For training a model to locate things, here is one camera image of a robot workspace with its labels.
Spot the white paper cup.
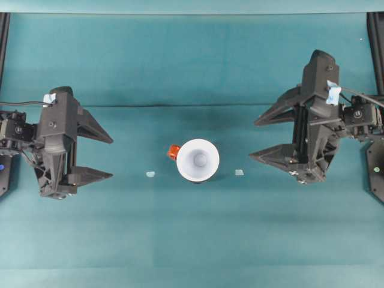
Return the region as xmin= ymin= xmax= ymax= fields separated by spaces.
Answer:
xmin=176 ymin=139 xmax=220 ymax=183

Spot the black camera cable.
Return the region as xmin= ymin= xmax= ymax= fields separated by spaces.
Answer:
xmin=338 ymin=86 xmax=384 ymax=107
xmin=0 ymin=101 xmax=50 ymax=106

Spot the blue-green table cloth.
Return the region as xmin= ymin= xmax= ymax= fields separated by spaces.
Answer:
xmin=0 ymin=12 xmax=384 ymax=288

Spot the blue-green backdrop cloth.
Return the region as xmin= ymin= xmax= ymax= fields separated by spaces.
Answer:
xmin=0 ymin=0 xmax=384 ymax=14

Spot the black metal frame rail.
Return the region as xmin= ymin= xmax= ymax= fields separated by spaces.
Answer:
xmin=0 ymin=12 xmax=11 ymax=88
xmin=366 ymin=12 xmax=384 ymax=100

